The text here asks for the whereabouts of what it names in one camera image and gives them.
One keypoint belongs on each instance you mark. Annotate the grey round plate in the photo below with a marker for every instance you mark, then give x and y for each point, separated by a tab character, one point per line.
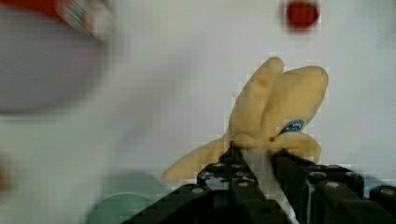
44	64

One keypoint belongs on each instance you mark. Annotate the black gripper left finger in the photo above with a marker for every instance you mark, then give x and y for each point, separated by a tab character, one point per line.
225	192

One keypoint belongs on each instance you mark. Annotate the red plush ketchup bottle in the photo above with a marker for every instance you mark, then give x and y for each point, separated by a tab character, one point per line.
91	17

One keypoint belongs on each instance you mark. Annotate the peeled plush banana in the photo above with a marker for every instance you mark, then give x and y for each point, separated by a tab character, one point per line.
269	113

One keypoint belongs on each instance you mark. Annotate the green plastic mug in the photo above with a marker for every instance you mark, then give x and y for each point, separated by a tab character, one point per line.
125	195

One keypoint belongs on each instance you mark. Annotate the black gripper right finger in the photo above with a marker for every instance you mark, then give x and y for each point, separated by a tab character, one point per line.
331	194

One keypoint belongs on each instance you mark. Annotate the small red tomato toy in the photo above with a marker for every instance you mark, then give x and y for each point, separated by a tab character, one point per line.
301	14

